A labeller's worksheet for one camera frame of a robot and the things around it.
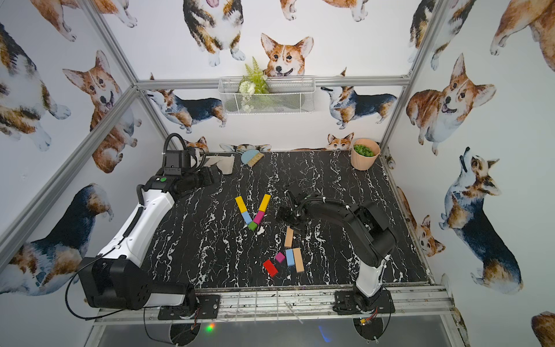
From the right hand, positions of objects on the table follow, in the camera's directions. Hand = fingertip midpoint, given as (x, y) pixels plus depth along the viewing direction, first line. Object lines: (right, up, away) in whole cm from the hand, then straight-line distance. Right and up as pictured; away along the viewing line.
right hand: (279, 226), depth 89 cm
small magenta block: (0, -11, -4) cm, 12 cm away
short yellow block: (-18, +7, +11) cm, 23 cm away
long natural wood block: (+4, -4, +1) cm, 6 cm away
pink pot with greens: (+41, +32, +18) cm, 55 cm away
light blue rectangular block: (+4, -11, -5) cm, 13 cm away
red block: (-3, -14, -6) cm, 16 cm away
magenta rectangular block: (-9, +2, +6) cm, 12 cm away
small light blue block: (-14, +2, +6) cm, 16 cm away
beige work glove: (-31, +27, +28) cm, 49 cm away
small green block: (-12, -1, +4) cm, 12 cm away
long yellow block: (-7, +8, +12) cm, 16 cm away
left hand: (-24, +23, -6) cm, 34 cm away
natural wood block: (+8, -12, -5) cm, 15 cm away
